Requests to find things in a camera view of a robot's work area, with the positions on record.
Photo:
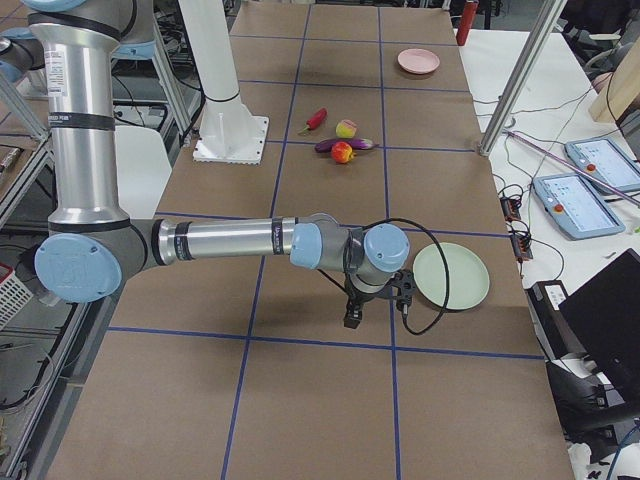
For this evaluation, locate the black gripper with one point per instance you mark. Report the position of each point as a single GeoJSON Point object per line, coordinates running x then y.
{"type": "Point", "coordinates": [358, 298]}

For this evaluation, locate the red yellow pomegranate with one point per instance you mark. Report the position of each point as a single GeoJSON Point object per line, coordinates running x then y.
{"type": "Point", "coordinates": [342, 152]}

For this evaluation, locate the red chili pepper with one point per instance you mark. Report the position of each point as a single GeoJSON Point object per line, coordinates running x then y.
{"type": "Point", "coordinates": [314, 121]}

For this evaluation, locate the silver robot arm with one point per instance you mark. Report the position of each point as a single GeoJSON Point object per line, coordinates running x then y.
{"type": "Point", "coordinates": [95, 247]}

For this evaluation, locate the light green plate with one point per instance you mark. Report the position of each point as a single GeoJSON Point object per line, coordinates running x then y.
{"type": "Point", "coordinates": [469, 280]}

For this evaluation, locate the purple eggplant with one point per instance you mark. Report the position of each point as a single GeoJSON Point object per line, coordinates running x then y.
{"type": "Point", "coordinates": [361, 144]}

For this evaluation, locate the yellow pink peach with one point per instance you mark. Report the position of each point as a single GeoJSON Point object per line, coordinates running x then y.
{"type": "Point", "coordinates": [346, 129]}

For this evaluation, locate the long metal grabber stick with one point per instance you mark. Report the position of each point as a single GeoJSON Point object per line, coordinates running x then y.
{"type": "Point", "coordinates": [607, 187]}

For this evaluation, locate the near teach pendant tablet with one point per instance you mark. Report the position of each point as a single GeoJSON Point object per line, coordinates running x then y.
{"type": "Point", "coordinates": [576, 207]}

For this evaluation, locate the teach pendant tablet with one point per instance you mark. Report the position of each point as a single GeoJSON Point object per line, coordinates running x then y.
{"type": "Point", "coordinates": [576, 207]}
{"type": "Point", "coordinates": [604, 160]}

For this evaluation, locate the black laptop computer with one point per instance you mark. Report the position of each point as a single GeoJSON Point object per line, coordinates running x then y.
{"type": "Point", "coordinates": [604, 315]}

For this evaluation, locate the pink plate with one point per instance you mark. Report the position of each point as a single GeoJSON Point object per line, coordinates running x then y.
{"type": "Point", "coordinates": [418, 61]}

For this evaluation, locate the far teach pendant tablet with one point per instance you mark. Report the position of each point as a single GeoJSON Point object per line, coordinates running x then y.
{"type": "Point", "coordinates": [604, 160]}

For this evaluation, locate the red cylinder bottle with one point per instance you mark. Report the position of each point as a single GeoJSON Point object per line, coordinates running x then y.
{"type": "Point", "coordinates": [466, 21]}

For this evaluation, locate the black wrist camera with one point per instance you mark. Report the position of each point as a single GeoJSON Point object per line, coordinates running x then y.
{"type": "Point", "coordinates": [403, 287]}

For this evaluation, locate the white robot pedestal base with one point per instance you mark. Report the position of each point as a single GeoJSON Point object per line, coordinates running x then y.
{"type": "Point", "coordinates": [228, 131]}

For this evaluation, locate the aluminium frame post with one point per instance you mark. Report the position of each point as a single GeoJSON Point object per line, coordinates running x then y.
{"type": "Point", "coordinates": [533, 46]}

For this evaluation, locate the white wire basket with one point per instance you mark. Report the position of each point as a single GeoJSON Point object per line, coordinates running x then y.
{"type": "Point", "coordinates": [14, 295]}

